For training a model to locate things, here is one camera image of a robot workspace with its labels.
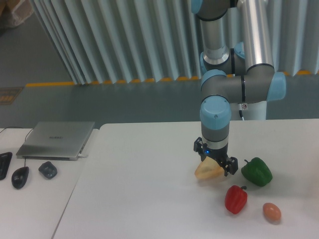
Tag cardboard box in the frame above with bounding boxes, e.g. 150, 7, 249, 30
0, 0, 33, 29

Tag green bell pepper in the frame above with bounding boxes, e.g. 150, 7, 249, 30
241, 157, 273, 187

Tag corrugated metal partition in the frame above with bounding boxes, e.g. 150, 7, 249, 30
31, 0, 319, 85

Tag black keyboard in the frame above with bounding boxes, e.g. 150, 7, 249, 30
0, 152, 12, 180

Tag triangular bread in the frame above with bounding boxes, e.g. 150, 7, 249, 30
194, 157, 224, 180

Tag brown egg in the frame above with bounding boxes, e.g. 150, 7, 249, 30
263, 203, 282, 222

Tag black computer mouse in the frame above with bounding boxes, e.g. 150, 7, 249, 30
11, 166, 29, 189

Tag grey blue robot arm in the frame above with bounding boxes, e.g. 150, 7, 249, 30
191, 0, 286, 174

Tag silver closed laptop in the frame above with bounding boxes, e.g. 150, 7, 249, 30
16, 121, 95, 160

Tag red bell pepper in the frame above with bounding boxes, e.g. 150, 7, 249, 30
224, 185, 248, 215

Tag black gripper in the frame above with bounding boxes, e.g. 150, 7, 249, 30
193, 137, 238, 177

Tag black mouse cable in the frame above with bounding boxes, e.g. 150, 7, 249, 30
0, 126, 34, 168

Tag dark grey small device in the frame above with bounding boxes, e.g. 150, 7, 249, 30
38, 161, 57, 179

